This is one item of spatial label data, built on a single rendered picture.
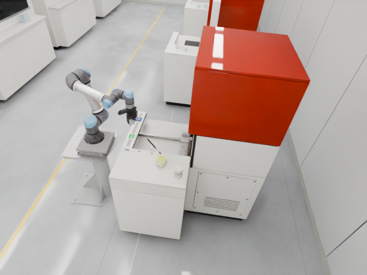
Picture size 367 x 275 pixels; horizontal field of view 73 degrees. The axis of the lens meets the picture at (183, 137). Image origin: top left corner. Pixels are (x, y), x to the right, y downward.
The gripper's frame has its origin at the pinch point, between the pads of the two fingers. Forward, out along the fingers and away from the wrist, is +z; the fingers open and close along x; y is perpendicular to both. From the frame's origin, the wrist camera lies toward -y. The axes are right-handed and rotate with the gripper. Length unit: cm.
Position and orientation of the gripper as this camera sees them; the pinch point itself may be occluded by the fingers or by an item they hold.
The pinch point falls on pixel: (129, 124)
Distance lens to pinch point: 227.9
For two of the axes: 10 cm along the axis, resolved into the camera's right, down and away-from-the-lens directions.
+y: 9.9, 1.4, -0.5
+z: -0.7, 7.3, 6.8
